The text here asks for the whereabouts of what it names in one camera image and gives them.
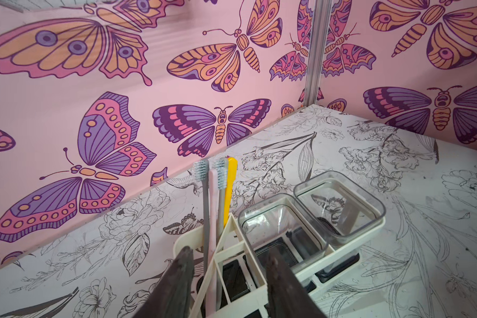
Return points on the white toothbrush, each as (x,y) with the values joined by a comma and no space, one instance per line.
(221,166)

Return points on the grey toothbrush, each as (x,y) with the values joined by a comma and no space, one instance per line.
(201,174)

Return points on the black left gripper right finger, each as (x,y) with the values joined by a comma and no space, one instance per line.
(286,295)

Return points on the yellow toothbrush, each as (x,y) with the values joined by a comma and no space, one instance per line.
(232,166)

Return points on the pink toothbrush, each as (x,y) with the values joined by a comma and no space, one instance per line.
(212,238)

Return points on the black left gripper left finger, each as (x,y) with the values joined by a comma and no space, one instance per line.
(172,296)

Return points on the cream toothbrush holder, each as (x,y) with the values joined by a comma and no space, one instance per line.
(317,231)

